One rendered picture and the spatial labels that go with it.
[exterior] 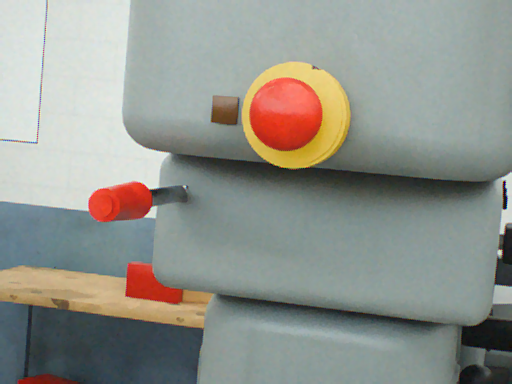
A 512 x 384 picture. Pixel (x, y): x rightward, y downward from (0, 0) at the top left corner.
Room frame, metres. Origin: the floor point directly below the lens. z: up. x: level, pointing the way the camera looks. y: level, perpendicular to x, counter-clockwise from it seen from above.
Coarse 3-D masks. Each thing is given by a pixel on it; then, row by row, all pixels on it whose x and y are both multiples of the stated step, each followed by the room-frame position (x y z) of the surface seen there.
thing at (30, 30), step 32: (0, 0) 5.48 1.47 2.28; (32, 0) 5.44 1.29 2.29; (0, 32) 5.48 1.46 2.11; (32, 32) 5.44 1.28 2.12; (0, 64) 5.48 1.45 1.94; (32, 64) 5.43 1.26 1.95; (0, 96) 5.47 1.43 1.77; (32, 96) 5.43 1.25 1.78; (0, 128) 5.47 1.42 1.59; (32, 128) 5.43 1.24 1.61
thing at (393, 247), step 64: (192, 192) 0.70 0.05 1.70; (256, 192) 0.69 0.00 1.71; (320, 192) 0.68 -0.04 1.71; (384, 192) 0.67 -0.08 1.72; (448, 192) 0.66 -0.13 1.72; (192, 256) 0.70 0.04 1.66; (256, 256) 0.69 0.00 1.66; (320, 256) 0.68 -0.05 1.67; (384, 256) 0.67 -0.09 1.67; (448, 256) 0.66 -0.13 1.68; (448, 320) 0.66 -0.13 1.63
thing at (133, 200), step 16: (96, 192) 0.57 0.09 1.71; (112, 192) 0.57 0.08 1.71; (128, 192) 0.58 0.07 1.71; (144, 192) 0.61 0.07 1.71; (160, 192) 0.65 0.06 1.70; (176, 192) 0.68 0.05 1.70; (96, 208) 0.57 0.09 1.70; (112, 208) 0.57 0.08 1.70; (128, 208) 0.58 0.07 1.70; (144, 208) 0.60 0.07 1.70
